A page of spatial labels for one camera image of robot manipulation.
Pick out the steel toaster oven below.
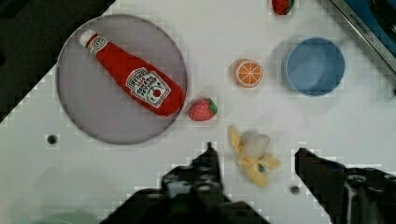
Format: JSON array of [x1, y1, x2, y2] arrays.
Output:
[[328, 0, 396, 74]]

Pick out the plush orange slice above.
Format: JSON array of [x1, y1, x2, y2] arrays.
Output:
[[233, 59, 263, 88]]

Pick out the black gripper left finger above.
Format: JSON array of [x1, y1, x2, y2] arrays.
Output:
[[161, 142, 224, 199]]

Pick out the red plush ketchup bottle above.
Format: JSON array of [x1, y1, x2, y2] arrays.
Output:
[[79, 30, 185, 117]]

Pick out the yellow plush peeled banana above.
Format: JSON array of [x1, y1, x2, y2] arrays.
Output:
[[229, 126, 281, 188]]

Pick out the pink plush strawberry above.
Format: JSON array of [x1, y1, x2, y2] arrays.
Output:
[[188, 98, 218, 121]]

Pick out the blue bowl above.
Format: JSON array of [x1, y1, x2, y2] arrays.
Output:
[[281, 36, 347, 97]]

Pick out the dark red plush strawberry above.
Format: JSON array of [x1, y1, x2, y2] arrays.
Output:
[[271, 0, 295, 15]]

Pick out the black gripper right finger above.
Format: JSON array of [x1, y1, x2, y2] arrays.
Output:
[[294, 147, 396, 224]]

